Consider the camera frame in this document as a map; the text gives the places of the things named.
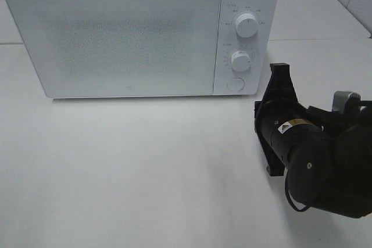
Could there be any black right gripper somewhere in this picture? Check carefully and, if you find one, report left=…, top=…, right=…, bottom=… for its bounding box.
left=254, top=63, right=323, bottom=177

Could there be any round white door button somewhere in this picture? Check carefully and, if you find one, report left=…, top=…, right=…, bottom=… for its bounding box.
left=227, top=78, right=245, bottom=92

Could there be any white round knob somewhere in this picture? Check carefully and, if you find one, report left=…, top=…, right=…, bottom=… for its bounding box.
left=230, top=51, right=251, bottom=72
left=234, top=11, right=259, bottom=38

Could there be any white microwave door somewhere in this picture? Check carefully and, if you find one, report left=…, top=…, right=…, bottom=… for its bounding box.
left=6, top=0, right=220, bottom=98

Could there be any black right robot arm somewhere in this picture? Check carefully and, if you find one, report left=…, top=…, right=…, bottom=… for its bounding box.
left=255, top=63, right=371, bottom=218

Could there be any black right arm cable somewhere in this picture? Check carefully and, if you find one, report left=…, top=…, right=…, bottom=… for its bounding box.
left=284, top=182, right=310, bottom=212

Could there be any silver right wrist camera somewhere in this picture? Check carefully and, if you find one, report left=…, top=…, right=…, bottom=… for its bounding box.
left=332, top=91, right=361, bottom=114

